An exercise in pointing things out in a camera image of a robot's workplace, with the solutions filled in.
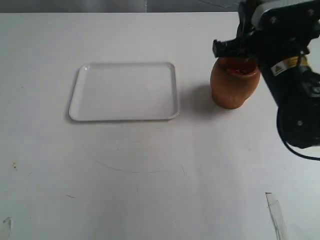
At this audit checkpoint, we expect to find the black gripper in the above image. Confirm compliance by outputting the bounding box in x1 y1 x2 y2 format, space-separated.
212 0 320 66

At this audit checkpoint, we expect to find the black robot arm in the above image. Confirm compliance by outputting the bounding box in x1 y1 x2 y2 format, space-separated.
212 0 320 149

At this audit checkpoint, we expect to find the wooden mortar cup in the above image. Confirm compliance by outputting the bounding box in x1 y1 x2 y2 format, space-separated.
210 57 261 110

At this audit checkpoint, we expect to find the white rectangular plastic tray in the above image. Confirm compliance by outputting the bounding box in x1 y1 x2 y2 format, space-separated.
68 62 180 122

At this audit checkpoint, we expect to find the black cable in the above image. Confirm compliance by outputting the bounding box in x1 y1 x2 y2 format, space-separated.
282 139 320 161

